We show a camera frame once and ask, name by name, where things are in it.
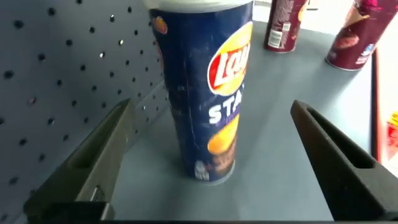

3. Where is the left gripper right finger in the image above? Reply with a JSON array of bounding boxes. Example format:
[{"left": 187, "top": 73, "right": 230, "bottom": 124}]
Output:
[{"left": 290, "top": 100, "right": 398, "bottom": 222}]

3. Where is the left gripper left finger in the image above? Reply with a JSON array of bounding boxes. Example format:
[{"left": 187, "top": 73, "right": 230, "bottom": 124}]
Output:
[{"left": 23, "top": 98, "right": 136, "bottom": 222}]

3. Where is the grey shop shelf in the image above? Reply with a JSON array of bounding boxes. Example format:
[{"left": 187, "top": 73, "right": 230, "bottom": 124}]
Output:
[{"left": 0, "top": 0, "right": 383, "bottom": 224}]

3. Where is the maroon chips can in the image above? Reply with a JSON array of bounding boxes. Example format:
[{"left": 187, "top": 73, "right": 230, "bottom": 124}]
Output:
[
  {"left": 263, "top": 0, "right": 308, "bottom": 54},
  {"left": 325, "top": 0, "right": 398, "bottom": 72}
]

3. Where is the dark blue chips can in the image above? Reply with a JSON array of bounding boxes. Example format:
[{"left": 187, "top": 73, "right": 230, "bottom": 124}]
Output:
[{"left": 143, "top": 0, "right": 254, "bottom": 186}]

